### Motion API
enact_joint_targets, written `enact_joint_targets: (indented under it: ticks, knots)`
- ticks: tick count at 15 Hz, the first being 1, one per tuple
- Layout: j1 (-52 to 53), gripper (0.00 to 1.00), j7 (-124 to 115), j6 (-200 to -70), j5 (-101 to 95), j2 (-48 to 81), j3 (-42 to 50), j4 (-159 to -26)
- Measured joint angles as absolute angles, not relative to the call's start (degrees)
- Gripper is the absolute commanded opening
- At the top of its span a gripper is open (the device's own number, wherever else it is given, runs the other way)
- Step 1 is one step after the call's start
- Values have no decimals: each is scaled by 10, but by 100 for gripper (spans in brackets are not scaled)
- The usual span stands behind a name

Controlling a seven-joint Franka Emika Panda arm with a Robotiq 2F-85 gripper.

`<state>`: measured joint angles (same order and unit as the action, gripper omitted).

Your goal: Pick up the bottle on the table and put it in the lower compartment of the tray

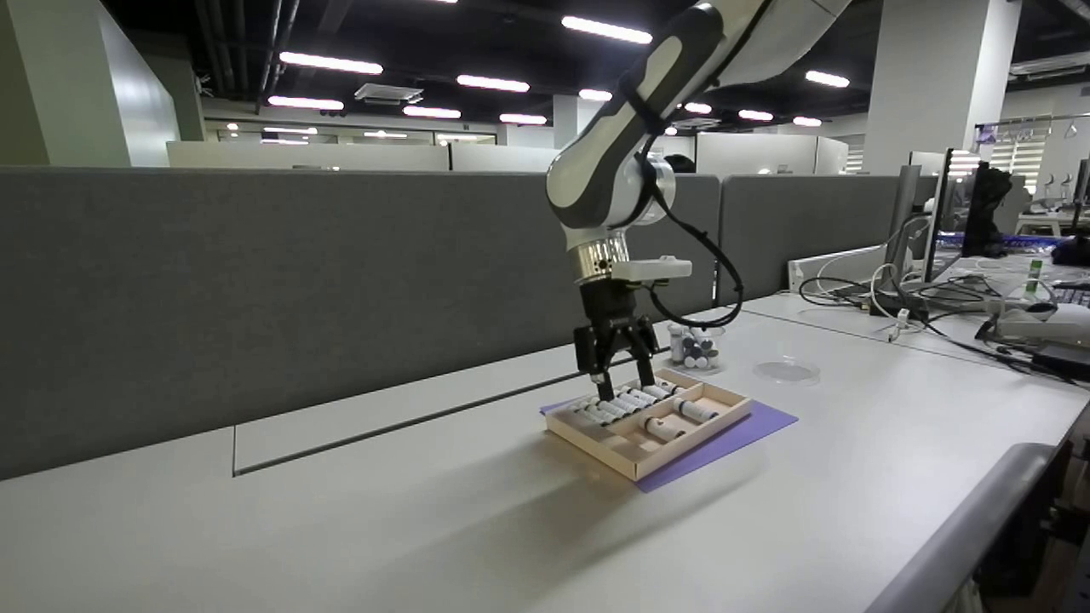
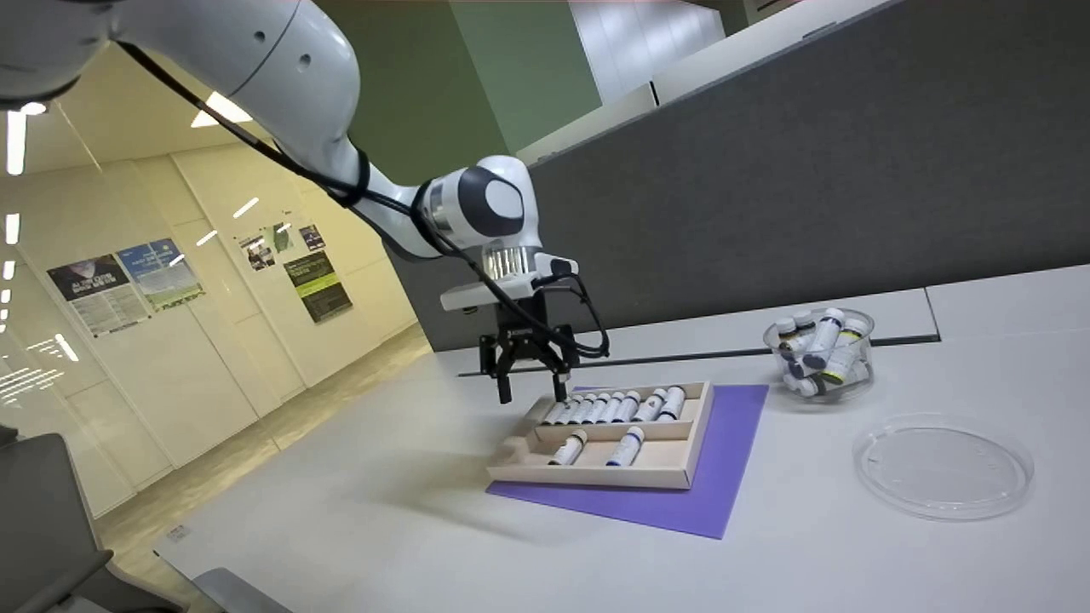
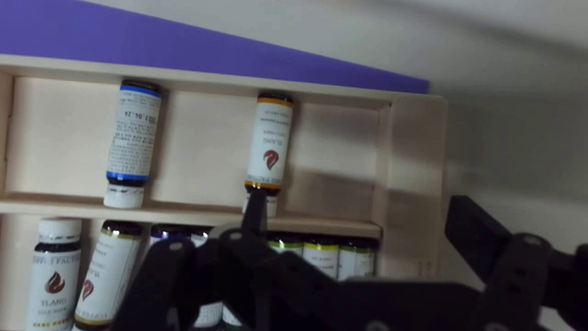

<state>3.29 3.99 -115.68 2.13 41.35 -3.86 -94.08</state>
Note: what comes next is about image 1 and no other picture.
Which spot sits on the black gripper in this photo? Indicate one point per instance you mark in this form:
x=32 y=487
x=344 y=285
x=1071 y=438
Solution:
x=616 y=312

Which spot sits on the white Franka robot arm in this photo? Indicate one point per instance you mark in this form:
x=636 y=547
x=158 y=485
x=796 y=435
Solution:
x=616 y=171

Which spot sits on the small white bottle dark cap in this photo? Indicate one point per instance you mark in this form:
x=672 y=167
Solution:
x=704 y=410
x=669 y=391
x=628 y=404
x=656 y=396
x=600 y=413
x=642 y=401
x=616 y=410

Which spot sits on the white bottle blue cap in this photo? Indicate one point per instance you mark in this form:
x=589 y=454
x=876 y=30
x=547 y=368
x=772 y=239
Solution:
x=685 y=342
x=708 y=347

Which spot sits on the wooden two-compartment tray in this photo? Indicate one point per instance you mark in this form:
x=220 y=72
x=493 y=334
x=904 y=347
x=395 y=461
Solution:
x=636 y=458

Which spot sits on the clear drink bottle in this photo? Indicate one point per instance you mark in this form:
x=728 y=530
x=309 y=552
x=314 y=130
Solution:
x=1037 y=276

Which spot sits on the purple mat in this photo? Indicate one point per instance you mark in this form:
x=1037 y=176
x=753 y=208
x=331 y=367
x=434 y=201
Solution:
x=753 y=431

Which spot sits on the short grey partition panel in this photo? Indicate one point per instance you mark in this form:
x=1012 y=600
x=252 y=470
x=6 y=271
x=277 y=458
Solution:
x=796 y=225

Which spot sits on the white power strip box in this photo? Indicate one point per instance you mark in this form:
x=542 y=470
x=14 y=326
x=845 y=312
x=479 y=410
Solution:
x=837 y=264

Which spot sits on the long ceiling tube light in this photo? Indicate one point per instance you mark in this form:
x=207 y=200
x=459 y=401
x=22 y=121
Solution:
x=824 y=78
x=605 y=27
x=327 y=62
x=430 y=111
x=493 y=83
x=303 y=103

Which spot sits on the silver computer monitor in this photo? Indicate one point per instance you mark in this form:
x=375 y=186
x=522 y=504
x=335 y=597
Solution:
x=922 y=216

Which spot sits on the long grey partition panel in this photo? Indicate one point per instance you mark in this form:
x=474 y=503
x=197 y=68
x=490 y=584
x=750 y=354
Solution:
x=283 y=293

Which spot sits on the grey desk device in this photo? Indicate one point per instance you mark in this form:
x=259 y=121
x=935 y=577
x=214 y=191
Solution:
x=1041 y=328

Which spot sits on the white square pillar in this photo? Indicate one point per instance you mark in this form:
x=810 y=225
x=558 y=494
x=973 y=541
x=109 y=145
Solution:
x=932 y=78

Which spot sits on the green pillar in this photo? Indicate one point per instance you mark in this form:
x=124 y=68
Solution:
x=71 y=78

